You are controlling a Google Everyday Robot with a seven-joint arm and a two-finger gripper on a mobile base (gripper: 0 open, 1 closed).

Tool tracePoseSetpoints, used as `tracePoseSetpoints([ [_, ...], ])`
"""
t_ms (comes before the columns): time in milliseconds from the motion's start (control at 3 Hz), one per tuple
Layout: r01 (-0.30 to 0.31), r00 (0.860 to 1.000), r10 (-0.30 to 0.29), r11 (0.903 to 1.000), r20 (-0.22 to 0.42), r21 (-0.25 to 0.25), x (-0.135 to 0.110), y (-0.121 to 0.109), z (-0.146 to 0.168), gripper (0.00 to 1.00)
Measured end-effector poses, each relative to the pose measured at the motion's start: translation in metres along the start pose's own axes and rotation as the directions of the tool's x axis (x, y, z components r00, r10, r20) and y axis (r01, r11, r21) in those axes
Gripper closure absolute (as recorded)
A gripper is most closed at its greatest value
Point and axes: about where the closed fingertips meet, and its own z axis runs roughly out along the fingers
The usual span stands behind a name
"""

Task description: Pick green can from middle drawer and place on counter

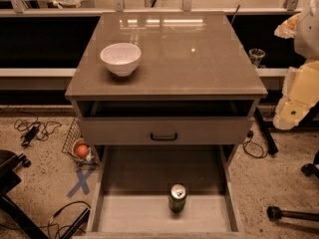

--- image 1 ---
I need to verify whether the green soda can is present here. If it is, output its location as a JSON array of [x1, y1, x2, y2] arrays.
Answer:
[[168, 183, 187, 213]]

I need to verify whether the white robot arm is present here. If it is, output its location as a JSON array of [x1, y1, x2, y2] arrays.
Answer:
[[273, 0, 319, 130]]

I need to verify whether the grey drawer cabinet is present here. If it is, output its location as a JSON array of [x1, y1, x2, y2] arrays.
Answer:
[[64, 11, 269, 239]]

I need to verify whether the open middle drawer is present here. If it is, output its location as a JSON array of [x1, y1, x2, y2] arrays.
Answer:
[[74, 145, 255, 239]]

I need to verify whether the white ceramic bowl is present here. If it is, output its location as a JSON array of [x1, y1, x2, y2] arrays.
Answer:
[[100, 43, 142, 77]]

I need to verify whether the orange ball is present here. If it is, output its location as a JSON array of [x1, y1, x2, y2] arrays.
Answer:
[[76, 144, 88, 158]]

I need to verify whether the blue tape cross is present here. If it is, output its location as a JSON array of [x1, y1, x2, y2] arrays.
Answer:
[[67, 167, 95, 198]]

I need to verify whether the clear glass cup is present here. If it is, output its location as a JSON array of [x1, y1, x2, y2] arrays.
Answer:
[[248, 48, 265, 68]]

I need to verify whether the black table leg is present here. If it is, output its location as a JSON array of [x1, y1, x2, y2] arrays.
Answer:
[[254, 108, 278, 155]]

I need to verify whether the black stand leg right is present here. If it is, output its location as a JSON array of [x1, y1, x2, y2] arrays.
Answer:
[[266, 206, 319, 222]]

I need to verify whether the black caster right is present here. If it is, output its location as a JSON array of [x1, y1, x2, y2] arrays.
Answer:
[[301, 150, 319, 179]]

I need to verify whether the black office chair base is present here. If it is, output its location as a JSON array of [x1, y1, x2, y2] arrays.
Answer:
[[0, 149, 49, 239]]

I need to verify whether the top drawer with black handle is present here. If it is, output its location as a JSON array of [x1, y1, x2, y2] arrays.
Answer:
[[77, 118, 253, 145]]

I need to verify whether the wire basket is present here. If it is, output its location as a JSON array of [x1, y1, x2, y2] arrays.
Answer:
[[62, 119, 96, 165]]

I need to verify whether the black cable on floor right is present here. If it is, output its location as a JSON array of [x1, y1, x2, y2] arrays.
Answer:
[[242, 130, 269, 159]]

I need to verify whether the black power adapter with cable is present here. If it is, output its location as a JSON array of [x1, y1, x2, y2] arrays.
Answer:
[[14, 112, 62, 147]]

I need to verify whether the black cables lower left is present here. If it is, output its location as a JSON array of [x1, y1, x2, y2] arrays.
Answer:
[[39, 200, 92, 239]]

